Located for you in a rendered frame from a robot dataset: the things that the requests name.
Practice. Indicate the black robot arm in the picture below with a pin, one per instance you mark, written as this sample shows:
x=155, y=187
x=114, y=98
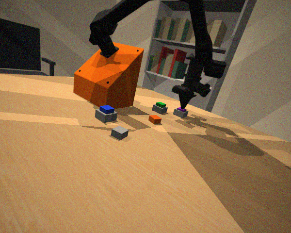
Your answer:
x=105, y=23

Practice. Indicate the purple button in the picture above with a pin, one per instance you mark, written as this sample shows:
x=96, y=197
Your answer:
x=180, y=112

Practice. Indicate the green button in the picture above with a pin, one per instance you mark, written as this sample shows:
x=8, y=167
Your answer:
x=160, y=108

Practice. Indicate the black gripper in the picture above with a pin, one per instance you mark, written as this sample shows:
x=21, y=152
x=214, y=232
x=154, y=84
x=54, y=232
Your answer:
x=183, y=91

